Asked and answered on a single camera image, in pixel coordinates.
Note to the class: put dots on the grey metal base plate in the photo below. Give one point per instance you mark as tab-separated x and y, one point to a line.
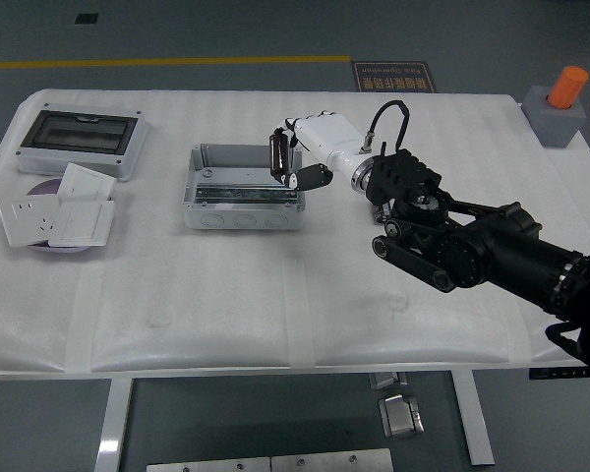
324	462
206	466

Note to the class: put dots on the grey block holder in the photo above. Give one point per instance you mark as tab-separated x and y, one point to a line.
555	125

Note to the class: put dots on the orange cylinder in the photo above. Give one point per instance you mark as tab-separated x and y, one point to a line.
568	86

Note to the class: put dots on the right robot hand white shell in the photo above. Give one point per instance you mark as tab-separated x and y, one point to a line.
329	137

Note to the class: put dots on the white foam mat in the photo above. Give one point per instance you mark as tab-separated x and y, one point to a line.
226	295

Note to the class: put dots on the white wall socket panel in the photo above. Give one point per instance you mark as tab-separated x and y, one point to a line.
27	218

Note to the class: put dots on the dark cylindrical battery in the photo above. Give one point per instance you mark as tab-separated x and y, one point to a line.
279	157

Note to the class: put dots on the purple plate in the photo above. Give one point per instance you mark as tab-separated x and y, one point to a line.
46	189

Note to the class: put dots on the white table leg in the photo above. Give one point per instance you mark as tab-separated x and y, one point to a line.
474	423
113	428

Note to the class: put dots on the grey distribution box dark window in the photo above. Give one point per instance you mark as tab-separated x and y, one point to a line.
78	130

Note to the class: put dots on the dark floor sign orange text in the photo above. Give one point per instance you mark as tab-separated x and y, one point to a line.
393	76

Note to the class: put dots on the white tape strip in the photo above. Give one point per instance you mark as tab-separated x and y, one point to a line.
81	324
518	344

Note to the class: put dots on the yellow floor tape line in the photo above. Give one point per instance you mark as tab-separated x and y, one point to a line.
177	61

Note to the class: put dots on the small metal floor bracket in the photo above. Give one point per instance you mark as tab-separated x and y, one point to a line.
383	381

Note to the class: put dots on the large metal floor socket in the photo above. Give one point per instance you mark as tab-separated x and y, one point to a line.
400	418

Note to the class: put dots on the black table control panel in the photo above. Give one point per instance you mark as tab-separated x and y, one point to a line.
555	373

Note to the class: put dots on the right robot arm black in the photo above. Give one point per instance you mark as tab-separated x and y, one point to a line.
496	251

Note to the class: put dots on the white wall switch panel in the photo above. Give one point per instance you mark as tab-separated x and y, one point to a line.
86	182
81	223

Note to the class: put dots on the open grey junction box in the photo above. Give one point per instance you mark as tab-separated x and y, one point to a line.
226	162

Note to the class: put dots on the dark floor hatch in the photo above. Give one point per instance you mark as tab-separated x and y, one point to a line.
86	18

